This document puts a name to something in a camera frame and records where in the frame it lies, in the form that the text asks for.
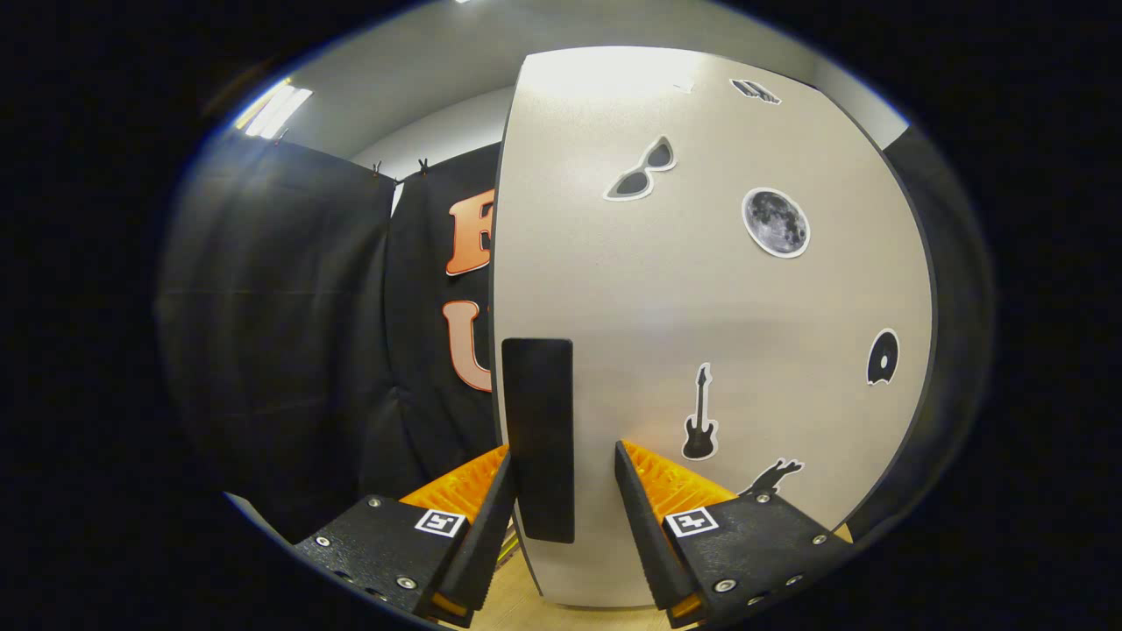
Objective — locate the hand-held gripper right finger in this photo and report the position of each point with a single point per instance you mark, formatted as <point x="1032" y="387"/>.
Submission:
<point x="649" y="535"/>

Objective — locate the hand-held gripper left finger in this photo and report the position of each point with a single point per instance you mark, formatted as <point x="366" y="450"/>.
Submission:
<point x="482" y="543"/>

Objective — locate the beige shoe cabinet door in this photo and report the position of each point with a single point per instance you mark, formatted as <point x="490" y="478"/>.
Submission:
<point x="701" y="289"/>

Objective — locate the dark grey shoe cabinet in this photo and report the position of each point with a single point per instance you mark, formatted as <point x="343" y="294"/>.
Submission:
<point x="933" y="307"/>

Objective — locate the black backdrop cloth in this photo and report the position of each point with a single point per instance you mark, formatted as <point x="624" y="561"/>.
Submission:
<point x="280" y="333"/>

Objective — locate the row of black cloth clips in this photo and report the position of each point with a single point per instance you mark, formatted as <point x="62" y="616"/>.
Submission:
<point x="377" y="166"/>

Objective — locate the ceiling light panel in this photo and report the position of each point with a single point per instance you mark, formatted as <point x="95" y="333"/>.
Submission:
<point x="276" y="109"/>

